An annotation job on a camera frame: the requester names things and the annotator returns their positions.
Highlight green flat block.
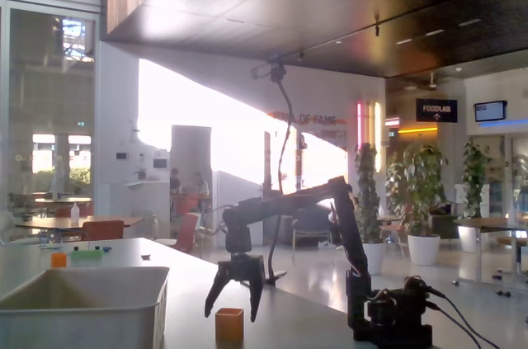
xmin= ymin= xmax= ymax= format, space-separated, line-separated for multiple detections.
xmin=69 ymin=249 xmax=104 ymax=260

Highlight white plastic bin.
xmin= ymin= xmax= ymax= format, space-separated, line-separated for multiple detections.
xmin=0 ymin=266 xmax=171 ymax=349

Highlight black gooseneck clamp holder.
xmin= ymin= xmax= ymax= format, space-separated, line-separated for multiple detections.
xmin=263 ymin=74 xmax=298 ymax=288

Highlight red chair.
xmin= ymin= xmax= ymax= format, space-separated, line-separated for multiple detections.
xmin=167 ymin=212 xmax=200 ymax=255

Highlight dark lounge armchair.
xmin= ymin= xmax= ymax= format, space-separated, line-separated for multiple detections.
xmin=280 ymin=204 xmax=343 ymax=249

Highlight potted plant white pot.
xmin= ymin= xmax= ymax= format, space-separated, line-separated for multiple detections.
xmin=385 ymin=144 xmax=449 ymax=266
xmin=353 ymin=142 xmax=387 ymax=276
xmin=456 ymin=141 xmax=494 ymax=253

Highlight orange chair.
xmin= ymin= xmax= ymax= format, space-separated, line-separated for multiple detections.
xmin=81 ymin=219 xmax=125 ymax=242

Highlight wooden cafe table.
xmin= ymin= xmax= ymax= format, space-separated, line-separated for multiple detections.
xmin=15 ymin=215 xmax=144 ymax=243
xmin=453 ymin=216 xmax=528 ymax=284

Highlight white neon tube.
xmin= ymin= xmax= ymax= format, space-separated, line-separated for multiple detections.
xmin=373 ymin=101 xmax=383 ymax=173

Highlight phone on holder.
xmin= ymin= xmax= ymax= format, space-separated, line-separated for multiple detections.
xmin=250 ymin=62 xmax=288 ymax=83

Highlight black foodlab sign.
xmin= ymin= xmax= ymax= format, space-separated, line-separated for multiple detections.
xmin=415 ymin=98 xmax=458 ymax=123

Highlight black cable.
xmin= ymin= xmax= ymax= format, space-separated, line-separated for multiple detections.
xmin=427 ymin=285 xmax=502 ymax=349
xmin=427 ymin=302 xmax=483 ymax=349

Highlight wall monitor screen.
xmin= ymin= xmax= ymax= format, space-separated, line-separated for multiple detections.
xmin=473 ymin=100 xmax=507 ymax=122

